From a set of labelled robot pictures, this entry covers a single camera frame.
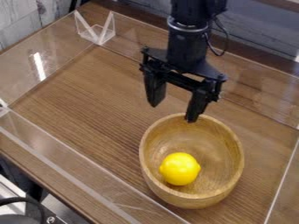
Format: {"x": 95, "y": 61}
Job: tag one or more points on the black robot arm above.
{"x": 196, "y": 11}

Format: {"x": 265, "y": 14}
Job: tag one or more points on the yellow lemon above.
{"x": 179, "y": 169}

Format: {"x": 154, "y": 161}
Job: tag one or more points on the clear acrylic corner bracket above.
{"x": 99, "y": 34}

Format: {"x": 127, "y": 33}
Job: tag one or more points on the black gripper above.
{"x": 182, "y": 65}

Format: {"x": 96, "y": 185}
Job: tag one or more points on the brown wooden bowl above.
{"x": 212, "y": 143}

